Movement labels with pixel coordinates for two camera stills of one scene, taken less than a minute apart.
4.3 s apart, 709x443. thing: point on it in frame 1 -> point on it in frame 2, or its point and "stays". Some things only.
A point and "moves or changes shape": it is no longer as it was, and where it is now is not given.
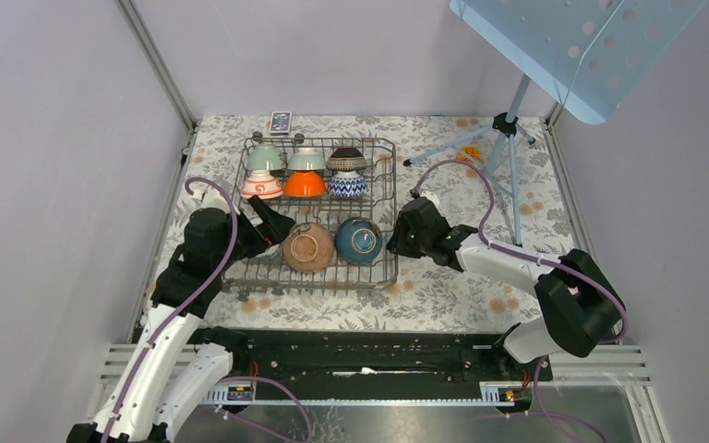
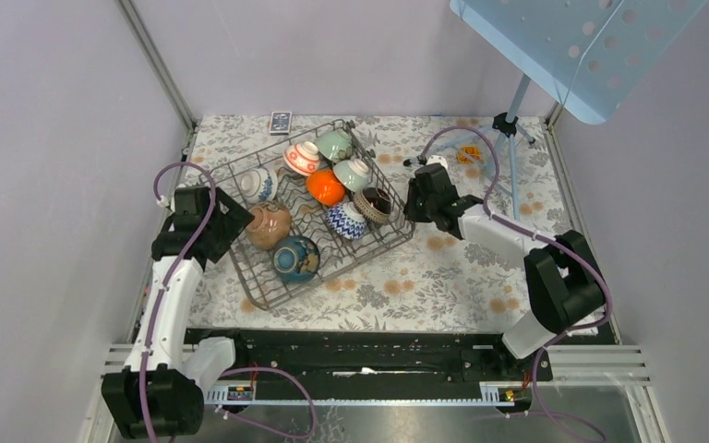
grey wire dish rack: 342,194 moves or changes shape
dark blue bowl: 358,240 -> 296,258
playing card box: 281,123 stays
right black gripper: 397,243 -> 409,209
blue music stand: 585,55 stays
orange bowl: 304,184 -> 325,187
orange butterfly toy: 473,151 stays
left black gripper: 273,227 -> 235,218
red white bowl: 261,184 -> 301,158
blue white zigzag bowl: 347,184 -> 347,221
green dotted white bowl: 306,159 -> 354,173
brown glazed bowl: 346,159 -> 373,205
